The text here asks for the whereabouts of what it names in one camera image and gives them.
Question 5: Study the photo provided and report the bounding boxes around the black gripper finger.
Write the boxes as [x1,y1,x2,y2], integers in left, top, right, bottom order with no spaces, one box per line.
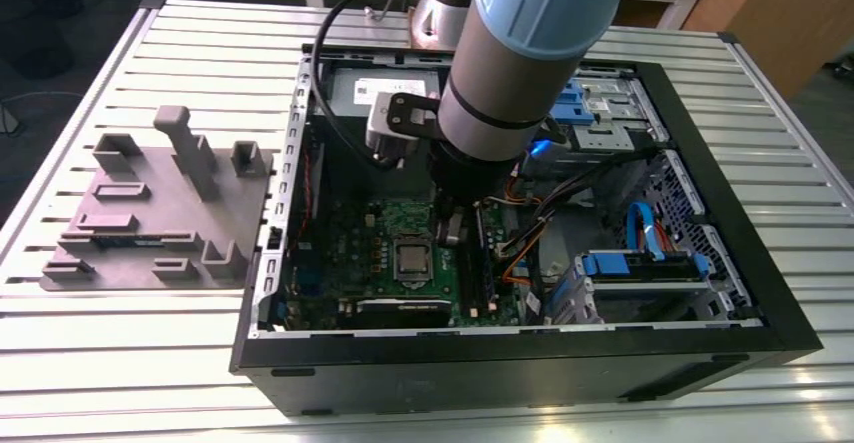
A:
[434,205,474,249]

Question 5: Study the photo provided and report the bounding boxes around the silver CPU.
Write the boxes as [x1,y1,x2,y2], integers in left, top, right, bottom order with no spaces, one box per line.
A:
[398,246,430,275]

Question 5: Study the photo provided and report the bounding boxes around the metal socket cover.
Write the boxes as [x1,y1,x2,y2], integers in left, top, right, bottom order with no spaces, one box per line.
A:
[391,232,436,285]

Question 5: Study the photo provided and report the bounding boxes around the green motherboard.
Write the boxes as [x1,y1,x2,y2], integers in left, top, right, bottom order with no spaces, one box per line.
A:
[276,195,529,329]

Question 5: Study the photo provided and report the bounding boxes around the grey power supply unit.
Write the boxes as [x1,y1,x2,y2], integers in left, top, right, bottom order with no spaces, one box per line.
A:
[310,67,446,199]

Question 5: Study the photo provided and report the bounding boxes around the black graphics card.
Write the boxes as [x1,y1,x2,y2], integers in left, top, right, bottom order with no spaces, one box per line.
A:
[336,296,454,330]

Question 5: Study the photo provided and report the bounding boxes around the blue drive latch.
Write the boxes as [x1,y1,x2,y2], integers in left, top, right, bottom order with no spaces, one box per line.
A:
[550,78,595,127]

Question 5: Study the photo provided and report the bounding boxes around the metal drive cage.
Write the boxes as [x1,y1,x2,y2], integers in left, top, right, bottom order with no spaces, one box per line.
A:
[523,67,671,180]

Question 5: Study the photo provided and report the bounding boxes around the hard disk in blue carrier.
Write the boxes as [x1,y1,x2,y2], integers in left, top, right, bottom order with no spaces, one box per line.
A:
[578,250,713,284]

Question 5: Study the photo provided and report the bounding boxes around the black PC case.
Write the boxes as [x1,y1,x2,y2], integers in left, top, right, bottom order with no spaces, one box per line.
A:
[228,42,826,418]

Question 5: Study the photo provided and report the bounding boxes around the silver disk bay cage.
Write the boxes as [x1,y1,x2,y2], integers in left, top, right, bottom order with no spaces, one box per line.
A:
[543,250,766,325]

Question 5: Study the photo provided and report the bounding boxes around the grey parts rack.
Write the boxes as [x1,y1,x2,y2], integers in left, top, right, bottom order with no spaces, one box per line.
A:
[38,105,276,293]

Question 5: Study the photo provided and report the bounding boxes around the green RAM stick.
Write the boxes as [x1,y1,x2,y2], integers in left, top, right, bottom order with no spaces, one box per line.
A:
[92,235,166,250]

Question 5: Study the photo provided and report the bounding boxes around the wooden cabinet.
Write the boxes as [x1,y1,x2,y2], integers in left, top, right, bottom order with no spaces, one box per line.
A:
[683,0,854,100]

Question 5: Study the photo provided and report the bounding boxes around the orange wire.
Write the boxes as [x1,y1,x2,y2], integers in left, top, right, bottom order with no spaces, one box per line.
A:
[499,177,555,285]

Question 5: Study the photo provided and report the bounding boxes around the black wire bundle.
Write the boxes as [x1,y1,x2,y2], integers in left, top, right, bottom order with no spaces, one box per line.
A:
[497,148,669,259]

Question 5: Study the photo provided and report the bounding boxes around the black camera cable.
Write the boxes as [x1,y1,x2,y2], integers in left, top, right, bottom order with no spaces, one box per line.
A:
[311,0,414,168]

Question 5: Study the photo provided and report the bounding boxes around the blue data wire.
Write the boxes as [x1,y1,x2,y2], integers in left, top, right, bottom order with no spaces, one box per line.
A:
[626,201,677,264]

